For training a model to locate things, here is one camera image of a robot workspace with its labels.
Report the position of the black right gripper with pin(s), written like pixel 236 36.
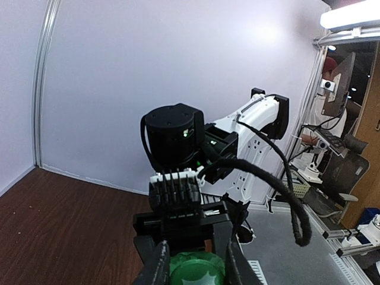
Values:
pixel 185 218

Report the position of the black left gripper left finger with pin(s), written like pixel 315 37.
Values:
pixel 156 262

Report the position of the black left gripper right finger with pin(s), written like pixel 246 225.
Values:
pixel 237 268

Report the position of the green plastic bottle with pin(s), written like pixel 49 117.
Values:
pixel 196 268

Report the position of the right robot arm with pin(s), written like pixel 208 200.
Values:
pixel 181 147

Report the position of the person in white shirt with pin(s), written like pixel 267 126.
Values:
pixel 315 116

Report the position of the black office chair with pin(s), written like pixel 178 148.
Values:
pixel 339 179

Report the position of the monitor on stand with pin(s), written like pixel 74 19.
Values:
pixel 335 83

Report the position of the ceiling light bar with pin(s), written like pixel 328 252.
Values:
pixel 361 14

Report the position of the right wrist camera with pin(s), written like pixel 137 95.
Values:
pixel 176 192

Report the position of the left aluminium frame post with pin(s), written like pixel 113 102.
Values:
pixel 43 47

